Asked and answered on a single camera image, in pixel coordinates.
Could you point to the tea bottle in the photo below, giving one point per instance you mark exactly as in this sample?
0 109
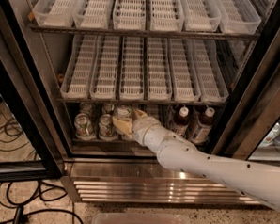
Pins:
179 120
202 125

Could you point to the steel fridge base grille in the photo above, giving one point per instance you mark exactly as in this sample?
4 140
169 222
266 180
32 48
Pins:
143 181

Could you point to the right glass fridge door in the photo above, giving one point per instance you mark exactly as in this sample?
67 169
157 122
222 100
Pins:
253 107

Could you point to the rear left soda can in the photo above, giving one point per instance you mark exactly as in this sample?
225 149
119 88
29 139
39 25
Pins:
87 108

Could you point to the top shelf tray three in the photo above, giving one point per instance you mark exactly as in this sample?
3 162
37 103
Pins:
130 15

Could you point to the top shelf tray two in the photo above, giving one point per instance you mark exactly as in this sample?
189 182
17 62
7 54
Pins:
92 13

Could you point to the middle shelf tray three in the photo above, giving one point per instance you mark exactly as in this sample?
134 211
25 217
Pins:
131 85

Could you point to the middle shelf tray four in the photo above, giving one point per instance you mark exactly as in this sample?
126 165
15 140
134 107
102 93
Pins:
159 80

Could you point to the top shelf tray four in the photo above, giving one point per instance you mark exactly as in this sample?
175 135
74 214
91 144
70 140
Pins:
166 15

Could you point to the white bottle behind glass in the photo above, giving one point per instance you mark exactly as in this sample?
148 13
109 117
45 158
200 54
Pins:
268 140

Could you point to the left open fridge door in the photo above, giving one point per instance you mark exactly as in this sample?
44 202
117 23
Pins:
29 93

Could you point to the middle shelf tray five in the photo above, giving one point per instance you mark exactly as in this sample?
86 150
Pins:
185 84

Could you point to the bottom shelf tray four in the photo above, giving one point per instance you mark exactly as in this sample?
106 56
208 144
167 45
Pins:
153 111

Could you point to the left tea bottle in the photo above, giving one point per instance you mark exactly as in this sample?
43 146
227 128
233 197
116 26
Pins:
179 120

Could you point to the middle shelf tray two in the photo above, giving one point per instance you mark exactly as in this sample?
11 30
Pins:
104 79

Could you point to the front left soda can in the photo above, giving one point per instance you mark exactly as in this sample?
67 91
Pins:
84 127

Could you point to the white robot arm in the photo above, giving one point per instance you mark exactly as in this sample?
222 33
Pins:
260 182

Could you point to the shelf tray four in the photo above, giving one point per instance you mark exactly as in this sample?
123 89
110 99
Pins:
166 15
153 111
159 80

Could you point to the top shelf tray five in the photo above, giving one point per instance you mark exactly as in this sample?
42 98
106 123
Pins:
201 15

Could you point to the soda can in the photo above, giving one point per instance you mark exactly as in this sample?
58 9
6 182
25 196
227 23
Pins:
107 131
87 108
84 127

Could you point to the top shelf tray six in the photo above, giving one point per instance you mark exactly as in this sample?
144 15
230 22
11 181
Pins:
238 17

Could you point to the middle shelf tray one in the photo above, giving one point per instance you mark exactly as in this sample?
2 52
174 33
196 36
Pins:
77 77

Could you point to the clear plastic bin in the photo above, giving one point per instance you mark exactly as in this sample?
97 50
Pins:
138 218

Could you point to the shelf tray two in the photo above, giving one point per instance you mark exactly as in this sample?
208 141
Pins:
104 79
92 13

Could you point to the shelf tray five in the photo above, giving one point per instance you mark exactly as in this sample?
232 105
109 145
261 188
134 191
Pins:
201 15
185 84

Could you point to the right tea bottle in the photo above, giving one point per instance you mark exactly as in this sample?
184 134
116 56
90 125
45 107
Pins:
202 125

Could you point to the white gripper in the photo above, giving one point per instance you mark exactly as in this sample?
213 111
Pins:
140 125

